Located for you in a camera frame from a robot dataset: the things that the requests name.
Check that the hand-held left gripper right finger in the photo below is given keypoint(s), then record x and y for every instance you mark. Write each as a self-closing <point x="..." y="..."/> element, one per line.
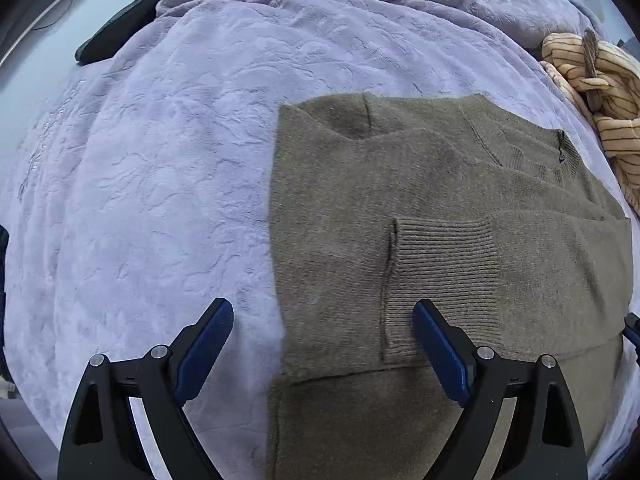
<point x="442" y="352"/>

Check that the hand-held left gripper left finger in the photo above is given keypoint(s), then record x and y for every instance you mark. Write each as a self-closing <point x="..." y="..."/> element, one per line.
<point x="207" y="347"/>

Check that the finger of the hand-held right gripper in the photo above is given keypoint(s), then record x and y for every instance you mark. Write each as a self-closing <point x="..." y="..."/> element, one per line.
<point x="634" y="326"/>

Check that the olive knit sweater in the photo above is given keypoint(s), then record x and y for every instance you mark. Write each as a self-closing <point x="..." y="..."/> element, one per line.
<point x="400" y="200"/>

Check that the lavender plush blanket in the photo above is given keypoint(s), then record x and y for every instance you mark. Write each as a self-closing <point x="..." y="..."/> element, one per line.
<point x="175" y="185"/>

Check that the beige striped garment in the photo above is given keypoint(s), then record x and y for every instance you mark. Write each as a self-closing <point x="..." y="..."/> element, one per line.
<point x="617" y="135"/>

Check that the dark green cloth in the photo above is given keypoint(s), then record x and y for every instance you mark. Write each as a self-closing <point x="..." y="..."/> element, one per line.
<point x="3" y="280"/>

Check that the brown ribbed fabric strip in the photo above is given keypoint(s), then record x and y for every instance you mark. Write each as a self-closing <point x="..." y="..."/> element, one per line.
<point x="591" y="60"/>

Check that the black flat cushion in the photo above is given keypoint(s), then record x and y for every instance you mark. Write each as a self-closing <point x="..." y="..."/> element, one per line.
<point x="115" y="30"/>

